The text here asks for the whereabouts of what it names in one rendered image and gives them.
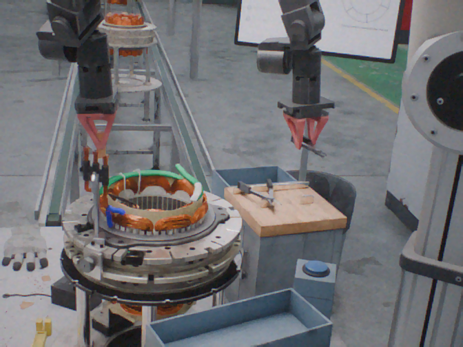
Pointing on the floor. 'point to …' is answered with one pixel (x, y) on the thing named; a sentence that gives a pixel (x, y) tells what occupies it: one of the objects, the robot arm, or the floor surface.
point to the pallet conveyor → (72, 177)
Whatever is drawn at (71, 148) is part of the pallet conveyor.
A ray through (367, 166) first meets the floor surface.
